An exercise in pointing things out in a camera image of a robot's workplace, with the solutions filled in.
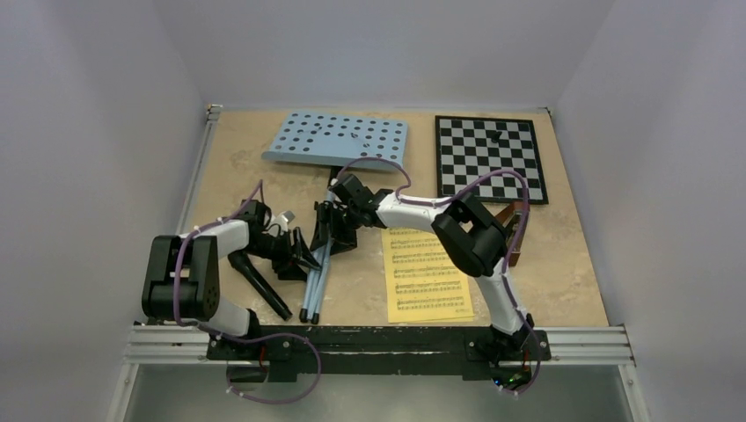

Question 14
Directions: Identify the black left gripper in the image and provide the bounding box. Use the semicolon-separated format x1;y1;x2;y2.
238;227;319;280

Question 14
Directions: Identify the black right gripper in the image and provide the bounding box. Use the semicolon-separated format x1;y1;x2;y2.
310;204;362;257

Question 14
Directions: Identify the light blue music stand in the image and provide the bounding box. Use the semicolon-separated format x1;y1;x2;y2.
261;110;408;324

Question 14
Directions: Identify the yellow sheet music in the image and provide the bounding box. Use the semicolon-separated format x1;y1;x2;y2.
381;228;474;324

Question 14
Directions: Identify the brown wooden metronome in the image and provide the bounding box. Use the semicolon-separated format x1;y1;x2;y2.
495;201;525;267

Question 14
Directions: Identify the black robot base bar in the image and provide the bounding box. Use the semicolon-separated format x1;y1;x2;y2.
206;325;552;384

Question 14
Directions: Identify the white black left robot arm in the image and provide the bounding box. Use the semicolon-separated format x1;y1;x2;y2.
141;200;321;360

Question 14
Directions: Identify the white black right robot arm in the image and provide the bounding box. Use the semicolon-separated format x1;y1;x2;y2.
310;174;541;358

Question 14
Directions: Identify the black microphone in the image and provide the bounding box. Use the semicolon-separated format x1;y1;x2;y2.
228;251;293;321

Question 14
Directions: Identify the black white chessboard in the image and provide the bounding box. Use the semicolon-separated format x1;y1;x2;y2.
435;115;549;205

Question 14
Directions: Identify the black chess pawn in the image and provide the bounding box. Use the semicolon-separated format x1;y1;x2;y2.
488;130;502;143

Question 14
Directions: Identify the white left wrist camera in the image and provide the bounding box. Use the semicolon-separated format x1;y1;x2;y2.
273;210;295;231

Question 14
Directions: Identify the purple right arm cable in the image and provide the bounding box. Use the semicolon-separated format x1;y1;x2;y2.
329;156;543;397

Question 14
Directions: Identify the aluminium frame rail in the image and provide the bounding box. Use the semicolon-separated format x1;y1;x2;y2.
107;108;650;421

